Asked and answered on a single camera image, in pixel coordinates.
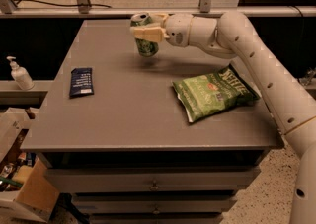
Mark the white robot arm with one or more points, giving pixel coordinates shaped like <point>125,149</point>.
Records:
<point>292,107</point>

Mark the open cardboard box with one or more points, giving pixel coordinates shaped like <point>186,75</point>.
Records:
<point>25,192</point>

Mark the green soda can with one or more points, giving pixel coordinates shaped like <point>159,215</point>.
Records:
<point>145,48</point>

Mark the green Kettle chips bag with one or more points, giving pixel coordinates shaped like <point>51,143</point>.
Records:
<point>208,94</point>

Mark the white pump bottle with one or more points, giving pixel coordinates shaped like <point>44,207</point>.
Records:
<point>20,74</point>

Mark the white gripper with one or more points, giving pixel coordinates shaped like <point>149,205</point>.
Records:
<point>177,31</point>

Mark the grey drawer cabinet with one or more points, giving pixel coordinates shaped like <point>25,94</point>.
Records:
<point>127,154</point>

